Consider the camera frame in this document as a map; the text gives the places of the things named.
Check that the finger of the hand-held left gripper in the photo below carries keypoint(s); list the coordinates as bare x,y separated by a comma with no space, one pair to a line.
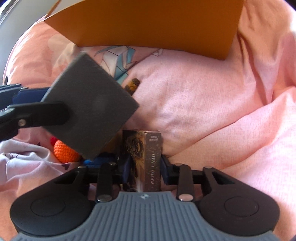
30,96
44,114

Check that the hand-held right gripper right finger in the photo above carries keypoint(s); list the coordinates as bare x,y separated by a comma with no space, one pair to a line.
165,172

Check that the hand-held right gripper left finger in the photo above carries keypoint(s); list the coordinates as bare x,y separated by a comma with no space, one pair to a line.
125,172

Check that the brown picture card box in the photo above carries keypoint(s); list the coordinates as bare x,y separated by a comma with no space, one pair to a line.
148,160

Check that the orange crochet toy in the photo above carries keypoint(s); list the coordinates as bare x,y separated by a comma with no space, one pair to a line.
66,150

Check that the dark grey textured box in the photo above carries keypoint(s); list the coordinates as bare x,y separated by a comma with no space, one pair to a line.
92,102

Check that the orange cardboard box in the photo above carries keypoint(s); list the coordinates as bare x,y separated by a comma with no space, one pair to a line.
150,25

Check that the pink printed duvet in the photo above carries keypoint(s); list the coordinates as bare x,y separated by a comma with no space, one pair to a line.
208,104

